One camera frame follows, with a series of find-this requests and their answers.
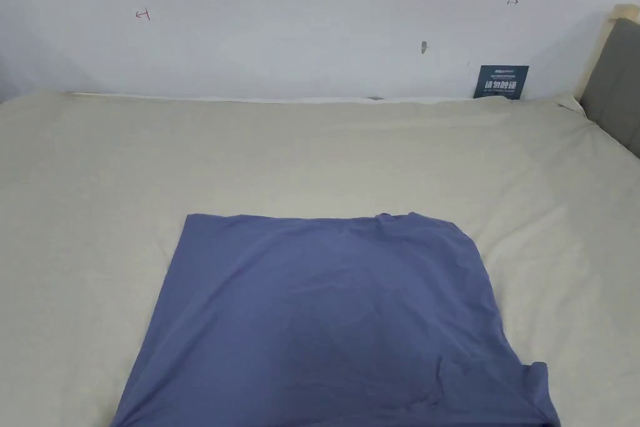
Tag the blue shirt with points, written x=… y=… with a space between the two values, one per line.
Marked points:
x=325 y=327

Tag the dark blue sign card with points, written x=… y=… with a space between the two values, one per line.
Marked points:
x=501 y=82

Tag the bed with beige sheet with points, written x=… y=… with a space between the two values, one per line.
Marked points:
x=100 y=172

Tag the grey padded headboard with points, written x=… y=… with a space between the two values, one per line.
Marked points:
x=612 y=82

